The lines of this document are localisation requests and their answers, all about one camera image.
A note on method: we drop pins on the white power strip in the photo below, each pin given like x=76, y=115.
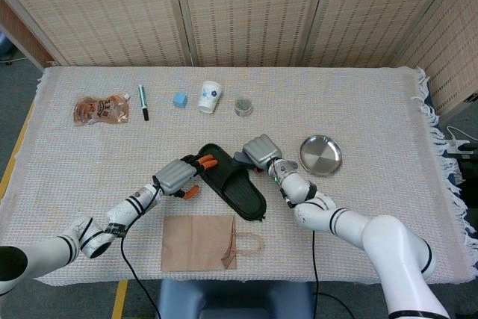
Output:
x=457, y=143

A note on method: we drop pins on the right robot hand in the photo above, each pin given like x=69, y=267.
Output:
x=261, y=151

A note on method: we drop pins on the orange spout pouch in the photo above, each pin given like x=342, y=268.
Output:
x=99, y=111

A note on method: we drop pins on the green black marker pen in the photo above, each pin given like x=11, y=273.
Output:
x=143, y=100

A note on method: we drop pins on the black foam slipper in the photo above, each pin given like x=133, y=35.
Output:
x=242, y=195

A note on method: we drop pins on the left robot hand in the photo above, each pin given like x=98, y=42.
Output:
x=175, y=177

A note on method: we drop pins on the blue padded seat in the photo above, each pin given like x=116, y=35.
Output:
x=231, y=296

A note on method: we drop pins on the round stainless steel plate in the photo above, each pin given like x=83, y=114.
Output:
x=320, y=155

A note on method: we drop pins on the small clear lidded jar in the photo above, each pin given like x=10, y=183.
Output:
x=243, y=107

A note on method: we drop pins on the brown paper bag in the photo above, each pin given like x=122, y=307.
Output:
x=194, y=244

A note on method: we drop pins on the bamboo folding screen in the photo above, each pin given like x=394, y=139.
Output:
x=246, y=9

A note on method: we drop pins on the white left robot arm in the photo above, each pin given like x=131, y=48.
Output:
x=74, y=237

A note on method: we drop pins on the light blue cube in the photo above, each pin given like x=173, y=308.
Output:
x=180, y=100

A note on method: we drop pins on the white woven tablecloth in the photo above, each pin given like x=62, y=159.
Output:
x=112, y=154

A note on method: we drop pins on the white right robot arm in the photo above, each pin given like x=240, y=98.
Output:
x=388, y=244

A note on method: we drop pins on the white floral paper cup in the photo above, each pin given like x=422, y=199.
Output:
x=209, y=96

